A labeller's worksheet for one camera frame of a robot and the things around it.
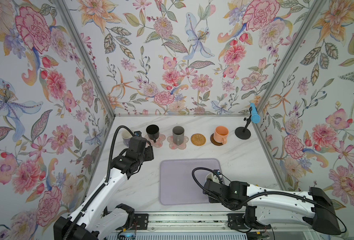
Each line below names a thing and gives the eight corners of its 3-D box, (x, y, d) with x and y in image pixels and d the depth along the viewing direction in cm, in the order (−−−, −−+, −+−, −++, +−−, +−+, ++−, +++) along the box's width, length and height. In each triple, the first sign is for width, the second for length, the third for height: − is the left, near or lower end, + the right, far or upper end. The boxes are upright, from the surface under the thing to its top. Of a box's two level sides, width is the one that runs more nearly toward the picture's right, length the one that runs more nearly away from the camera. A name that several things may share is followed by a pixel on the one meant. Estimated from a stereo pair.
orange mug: (214, 147, 104) (217, 139, 97) (212, 134, 112) (214, 125, 104) (227, 147, 104) (231, 139, 97) (223, 134, 112) (227, 125, 104)
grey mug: (172, 148, 103) (172, 139, 95) (173, 135, 111) (172, 125, 102) (183, 148, 103) (184, 139, 95) (183, 135, 111) (184, 125, 102)
